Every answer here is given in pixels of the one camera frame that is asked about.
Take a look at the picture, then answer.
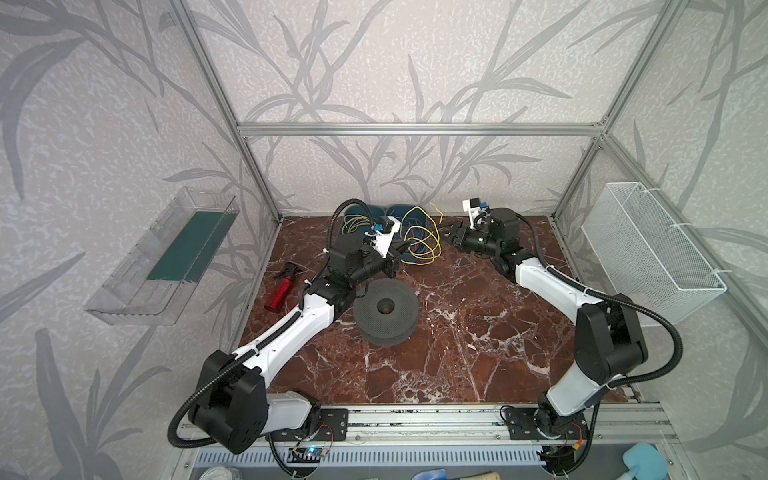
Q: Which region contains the long yellow cable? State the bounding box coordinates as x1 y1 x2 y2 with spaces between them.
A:
398 202 446 266

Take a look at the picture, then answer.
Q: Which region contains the white wire mesh basket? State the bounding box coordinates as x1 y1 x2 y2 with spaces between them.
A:
582 182 727 324

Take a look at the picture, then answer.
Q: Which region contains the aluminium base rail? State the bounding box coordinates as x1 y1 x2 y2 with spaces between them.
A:
173 403 679 446

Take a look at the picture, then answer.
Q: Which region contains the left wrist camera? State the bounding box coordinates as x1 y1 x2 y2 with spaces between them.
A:
367 216 401 258

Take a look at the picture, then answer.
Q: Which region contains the teal bin with red cables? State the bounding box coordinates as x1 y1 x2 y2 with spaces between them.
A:
385 204 435 265

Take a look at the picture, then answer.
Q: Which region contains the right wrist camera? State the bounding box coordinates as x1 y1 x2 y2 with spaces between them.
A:
462 197 489 230

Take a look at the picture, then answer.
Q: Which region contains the red spray bottle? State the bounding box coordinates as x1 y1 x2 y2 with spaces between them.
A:
264 262 302 313

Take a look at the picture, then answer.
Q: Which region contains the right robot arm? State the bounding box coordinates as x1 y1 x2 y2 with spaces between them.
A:
446 198 684 439

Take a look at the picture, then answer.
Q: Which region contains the teal bin with yellow cables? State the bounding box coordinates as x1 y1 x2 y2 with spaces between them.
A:
339 204 371 237

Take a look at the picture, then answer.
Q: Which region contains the light blue plastic object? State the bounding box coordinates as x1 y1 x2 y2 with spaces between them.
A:
617 443 668 480

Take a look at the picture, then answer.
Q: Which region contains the dark grey foam spool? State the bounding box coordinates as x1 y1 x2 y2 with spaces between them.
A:
353 278 419 347

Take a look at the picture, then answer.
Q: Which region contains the green circuit board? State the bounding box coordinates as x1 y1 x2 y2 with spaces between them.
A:
288 444 332 464

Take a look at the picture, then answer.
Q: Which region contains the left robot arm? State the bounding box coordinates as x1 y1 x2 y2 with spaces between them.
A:
167 232 408 454

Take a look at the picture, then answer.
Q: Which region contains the clear plastic wall shelf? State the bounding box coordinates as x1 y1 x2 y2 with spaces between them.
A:
85 187 240 326

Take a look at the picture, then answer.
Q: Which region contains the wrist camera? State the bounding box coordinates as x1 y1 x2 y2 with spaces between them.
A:
367 216 401 258
462 197 489 230

